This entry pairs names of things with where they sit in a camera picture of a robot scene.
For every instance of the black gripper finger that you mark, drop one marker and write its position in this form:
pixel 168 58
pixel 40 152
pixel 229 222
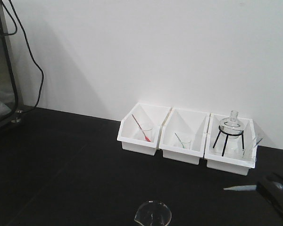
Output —
pixel 271 188

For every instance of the transparent plastic pipette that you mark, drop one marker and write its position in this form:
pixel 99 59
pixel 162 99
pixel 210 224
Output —
pixel 241 188

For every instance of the small beaker in right bin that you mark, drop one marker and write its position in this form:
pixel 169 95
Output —
pixel 245 154

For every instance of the small beaker in bin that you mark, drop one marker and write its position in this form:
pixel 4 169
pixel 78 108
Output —
pixel 148 131
pixel 245 154
pixel 187 143

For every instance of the right white storage bin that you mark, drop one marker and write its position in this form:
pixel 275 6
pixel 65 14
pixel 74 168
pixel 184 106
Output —
pixel 229 162

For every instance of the white storage bin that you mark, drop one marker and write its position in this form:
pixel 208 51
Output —
pixel 229 162
pixel 148 116
pixel 187 124

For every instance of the black tripod stand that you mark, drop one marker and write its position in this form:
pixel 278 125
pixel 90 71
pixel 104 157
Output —
pixel 226 141

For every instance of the clear round-bottom glass flask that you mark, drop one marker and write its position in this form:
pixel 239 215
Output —
pixel 231 125

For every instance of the small beaker in middle bin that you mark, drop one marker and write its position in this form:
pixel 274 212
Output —
pixel 187 143

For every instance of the middle white storage bin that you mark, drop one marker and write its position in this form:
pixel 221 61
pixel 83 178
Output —
pixel 187 124

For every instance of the clear glass beaker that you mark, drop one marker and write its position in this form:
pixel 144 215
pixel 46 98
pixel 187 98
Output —
pixel 153 213

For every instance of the small beaker in left bin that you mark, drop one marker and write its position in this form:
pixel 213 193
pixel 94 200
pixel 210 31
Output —
pixel 148 131

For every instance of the left white storage bin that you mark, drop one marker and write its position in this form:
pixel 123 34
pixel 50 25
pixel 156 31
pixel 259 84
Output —
pixel 148 116

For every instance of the glass-door cabinet appliance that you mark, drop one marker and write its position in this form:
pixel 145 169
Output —
pixel 12 107

